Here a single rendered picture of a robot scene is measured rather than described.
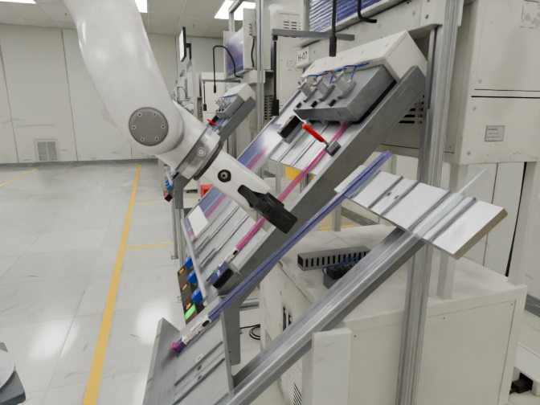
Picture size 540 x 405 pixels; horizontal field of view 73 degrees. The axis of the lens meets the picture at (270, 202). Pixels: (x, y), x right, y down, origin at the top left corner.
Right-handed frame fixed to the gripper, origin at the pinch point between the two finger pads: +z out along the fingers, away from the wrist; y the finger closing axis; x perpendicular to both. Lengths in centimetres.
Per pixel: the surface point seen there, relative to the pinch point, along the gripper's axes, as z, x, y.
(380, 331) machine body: 49, 11, 20
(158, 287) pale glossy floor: 25, 102, 177
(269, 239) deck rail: 7.2, 7.1, 16.6
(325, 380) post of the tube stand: 16.8, 14.9, -13.9
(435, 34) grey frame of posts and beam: 9, -51, 20
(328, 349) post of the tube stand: 13.7, 10.6, -13.9
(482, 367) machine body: 91, 3, 25
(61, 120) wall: -252, 193, 866
